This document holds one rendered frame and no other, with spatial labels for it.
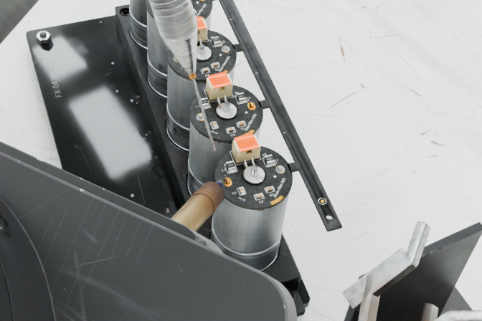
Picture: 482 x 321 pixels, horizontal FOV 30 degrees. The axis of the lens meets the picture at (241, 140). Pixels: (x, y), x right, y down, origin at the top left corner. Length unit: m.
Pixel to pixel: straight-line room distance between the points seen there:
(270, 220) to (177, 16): 0.08
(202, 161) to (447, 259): 0.09
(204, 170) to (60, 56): 0.11
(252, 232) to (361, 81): 0.13
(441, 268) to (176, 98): 0.11
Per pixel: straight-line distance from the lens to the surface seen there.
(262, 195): 0.28
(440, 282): 0.31
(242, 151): 0.29
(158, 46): 0.35
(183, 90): 0.32
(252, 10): 0.43
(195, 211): 0.26
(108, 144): 0.36
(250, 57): 0.32
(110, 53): 0.39
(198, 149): 0.31
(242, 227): 0.29
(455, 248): 0.29
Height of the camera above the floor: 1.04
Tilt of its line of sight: 51 degrees down
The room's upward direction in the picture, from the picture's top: 6 degrees clockwise
